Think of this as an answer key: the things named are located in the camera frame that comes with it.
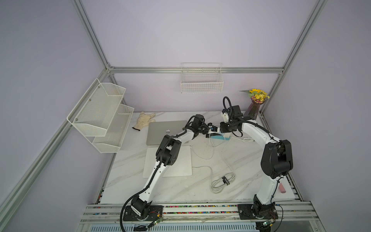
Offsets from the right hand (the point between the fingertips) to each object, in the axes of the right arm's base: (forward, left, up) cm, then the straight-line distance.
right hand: (222, 129), depth 95 cm
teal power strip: (0, 0, -8) cm, 8 cm away
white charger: (-1, -4, -5) cm, 6 cm away
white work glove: (+19, +59, -10) cm, 63 cm away
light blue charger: (-7, +4, +6) cm, 10 cm away
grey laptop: (+8, +48, -10) cm, 49 cm away
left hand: (+2, 0, -4) cm, 4 cm away
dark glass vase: (+17, -25, +2) cm, 30 cm away
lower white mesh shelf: (-16, +64, +12) cm, 67 cm away
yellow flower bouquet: (+20, -25, +13) cm, 34 cm away
